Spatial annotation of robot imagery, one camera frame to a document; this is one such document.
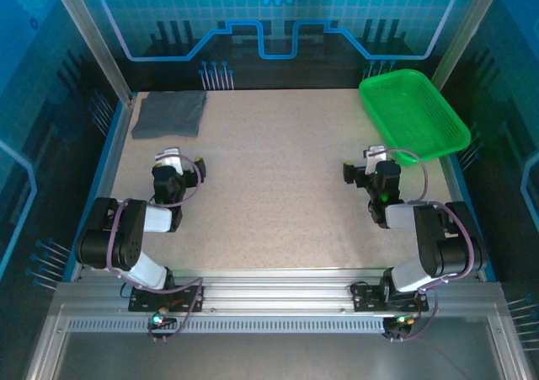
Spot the grey t-shirt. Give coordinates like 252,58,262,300
131,90,209,141

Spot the blue table edge strip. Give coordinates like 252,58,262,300
446,154,498,283
62,91,140,282

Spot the green plastic basket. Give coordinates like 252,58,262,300
358,68,472,163

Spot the left controller with indicator lights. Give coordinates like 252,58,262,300
147,311,178,329

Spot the controller with indicator lights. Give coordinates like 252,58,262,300
147,311,178,329
383,314,416,335

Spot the right controller with indicator lights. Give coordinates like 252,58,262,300
383,314,416,335

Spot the grey metal panel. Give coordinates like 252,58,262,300
54,333,506,380

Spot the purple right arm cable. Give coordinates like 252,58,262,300
383,147,476,292

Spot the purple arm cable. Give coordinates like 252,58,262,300
383,147,476,292
107,154,202,278

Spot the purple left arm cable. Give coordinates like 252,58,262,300
107,154,202,278

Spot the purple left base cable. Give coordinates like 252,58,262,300
147,276,205,344

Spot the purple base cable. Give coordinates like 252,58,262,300
385,289,440,342
147,276,205,344

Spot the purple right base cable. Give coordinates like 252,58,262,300
385,289,440,342

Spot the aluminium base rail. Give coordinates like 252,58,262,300
56,268,504,314

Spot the aluminium frame post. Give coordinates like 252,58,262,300
46,0,138,105
430,0,513,91

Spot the slotted metal cable tray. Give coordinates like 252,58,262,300
67,317,391,335

